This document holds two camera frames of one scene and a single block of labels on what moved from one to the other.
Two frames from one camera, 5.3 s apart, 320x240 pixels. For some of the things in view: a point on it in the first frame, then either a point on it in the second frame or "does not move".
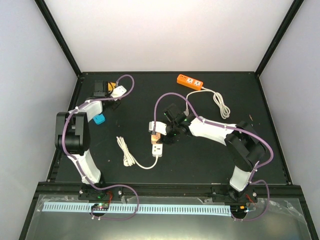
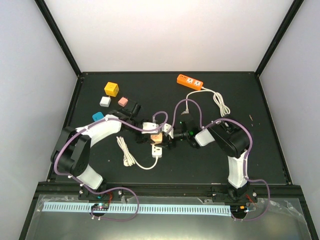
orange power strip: [193, 83] does not move
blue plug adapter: [99, 119] does not move
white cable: [128, 159] does not move
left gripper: [115, 105] → [140, 139]
